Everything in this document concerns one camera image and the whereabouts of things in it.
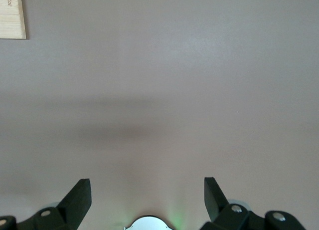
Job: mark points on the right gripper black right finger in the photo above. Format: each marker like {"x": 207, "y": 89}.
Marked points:
{"x": 219, "y": 215}

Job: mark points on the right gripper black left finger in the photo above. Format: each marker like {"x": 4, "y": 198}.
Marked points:
{"x": 72, "y": 210}

